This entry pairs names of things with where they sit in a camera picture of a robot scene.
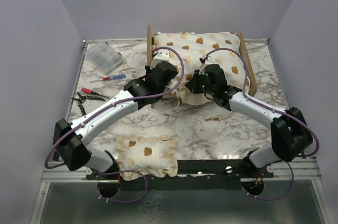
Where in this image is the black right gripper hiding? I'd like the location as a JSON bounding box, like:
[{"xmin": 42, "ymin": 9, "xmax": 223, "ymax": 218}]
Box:
[{"xmin": 186, "ymin": 69, "xmax": 217, "ymax": 96}]

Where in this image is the large bear print cushion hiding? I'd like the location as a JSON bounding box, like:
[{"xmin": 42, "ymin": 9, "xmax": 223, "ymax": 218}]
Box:
[{"xmin": 153, "ymin": 32, "xmax": 257, "ymax": 106}]

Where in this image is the wooden pet bed frame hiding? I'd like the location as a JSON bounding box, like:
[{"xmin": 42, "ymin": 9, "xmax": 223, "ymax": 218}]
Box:
[{"xmin": 145, "ymin": 25, "xmax": 258, "ymax": 96}]

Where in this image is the small bear print pillow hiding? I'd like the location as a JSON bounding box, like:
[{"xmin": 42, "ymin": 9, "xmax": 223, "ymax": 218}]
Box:
[{"xmin": 115, "ymin": 135, "xmax": 178, "ymax": 181}]

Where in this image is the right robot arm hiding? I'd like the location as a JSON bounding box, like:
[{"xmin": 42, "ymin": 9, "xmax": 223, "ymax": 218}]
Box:
[{"xmin": 186, "ymin": 64, "xmax": 313, "ymax": 177}]

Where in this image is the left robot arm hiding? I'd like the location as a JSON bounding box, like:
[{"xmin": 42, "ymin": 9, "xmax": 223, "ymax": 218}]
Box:
[{"xmin": 53, "ymin": 61, "xmax": 178, "ymax": 179}]

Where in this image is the clear plastic screw box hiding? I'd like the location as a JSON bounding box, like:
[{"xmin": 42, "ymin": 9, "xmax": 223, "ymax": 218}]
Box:
[{"xmin": 84, "ymin": 42, "xmax": 124, "ymax": 75}]

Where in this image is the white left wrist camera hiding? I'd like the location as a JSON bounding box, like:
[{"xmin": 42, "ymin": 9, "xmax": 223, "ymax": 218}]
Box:
[{"xmin": 151, "ymin": 49, "xmax": 170, "ymax": 66}]

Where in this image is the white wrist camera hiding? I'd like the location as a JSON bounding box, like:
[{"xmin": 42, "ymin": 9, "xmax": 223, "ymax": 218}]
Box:
[
  {"xmin": 151, "ymin": 49, "xmax": 170, "ymax": 66},
  {"xmin": 200, "ymin": 55, "xmax": 216, "ymax": 68}
]

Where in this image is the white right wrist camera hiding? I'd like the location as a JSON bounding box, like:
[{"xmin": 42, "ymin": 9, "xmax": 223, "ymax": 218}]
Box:
[{"xmin": 200, "ymin": 55, "xmax": 216, "ymax": 68}]

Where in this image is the blue handled screwdriver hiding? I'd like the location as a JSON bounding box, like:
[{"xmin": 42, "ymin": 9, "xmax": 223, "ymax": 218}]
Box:
[{"xmin": 90, "ymin": 73, "xmax": 126, "ymax": 83}]

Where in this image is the red handled screwdriver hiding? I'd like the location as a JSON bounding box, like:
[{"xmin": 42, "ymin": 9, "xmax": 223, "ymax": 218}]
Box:
[{"xmin": 81, "ymin": 88, "xmax": 110, "ymax": 99}]

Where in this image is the black front mounting rail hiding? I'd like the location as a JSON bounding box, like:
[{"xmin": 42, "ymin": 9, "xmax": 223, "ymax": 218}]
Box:
[{"xmin": 86, "ymin": 159, "xmax": 274, "ymax": 191}]

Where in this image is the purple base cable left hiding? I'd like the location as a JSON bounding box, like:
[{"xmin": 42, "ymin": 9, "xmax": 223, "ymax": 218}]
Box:
[{"xmin": 91, "ymin": 170, "xmax": 149, "ymax": 204}]

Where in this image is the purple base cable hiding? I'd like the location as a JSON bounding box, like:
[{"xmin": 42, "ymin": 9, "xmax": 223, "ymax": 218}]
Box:
[
  {"xmin": 244, "ymin": 162, "xmax": 295, "ymax": 201},
  {"xmin": 91, "ymin": 170, "xmax": 149, "ymax": 204}
]

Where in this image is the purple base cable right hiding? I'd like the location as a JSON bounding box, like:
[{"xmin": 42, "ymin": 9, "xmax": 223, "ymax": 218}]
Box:
[{"xmin": 244, "ymin": 162, "xmax": 295, "ymax": 201}]

